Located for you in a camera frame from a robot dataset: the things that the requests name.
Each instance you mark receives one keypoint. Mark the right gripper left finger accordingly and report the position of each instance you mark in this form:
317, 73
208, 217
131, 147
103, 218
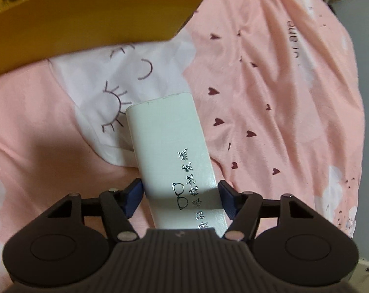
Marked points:
117, 207

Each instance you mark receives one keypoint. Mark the orange cardboard box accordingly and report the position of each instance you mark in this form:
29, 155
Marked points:
33, 30

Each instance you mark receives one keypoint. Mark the white glasses case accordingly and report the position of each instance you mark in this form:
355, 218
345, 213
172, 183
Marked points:
174, 163

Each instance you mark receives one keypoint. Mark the pink cloud-print duvet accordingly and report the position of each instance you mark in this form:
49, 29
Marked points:
275, 84

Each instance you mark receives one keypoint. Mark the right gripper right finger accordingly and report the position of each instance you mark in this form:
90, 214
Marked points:
243, 210

